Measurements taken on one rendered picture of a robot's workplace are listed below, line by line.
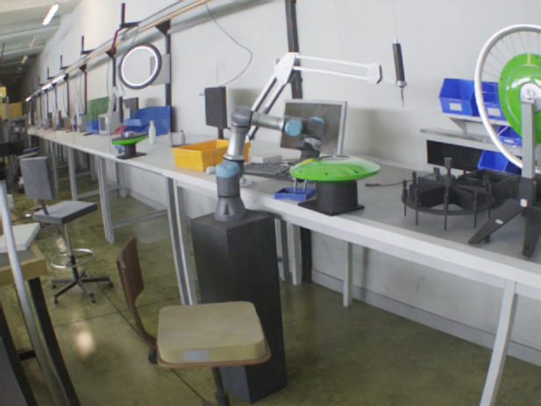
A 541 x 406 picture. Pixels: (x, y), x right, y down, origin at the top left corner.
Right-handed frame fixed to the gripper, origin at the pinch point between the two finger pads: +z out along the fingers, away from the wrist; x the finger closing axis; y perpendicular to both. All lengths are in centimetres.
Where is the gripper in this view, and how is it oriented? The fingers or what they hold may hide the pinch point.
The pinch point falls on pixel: (298, 195)
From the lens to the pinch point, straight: 210.0
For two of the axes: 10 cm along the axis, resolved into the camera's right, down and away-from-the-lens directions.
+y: 5.3, 2.3, 8.2
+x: -8.2, -0.9, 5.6
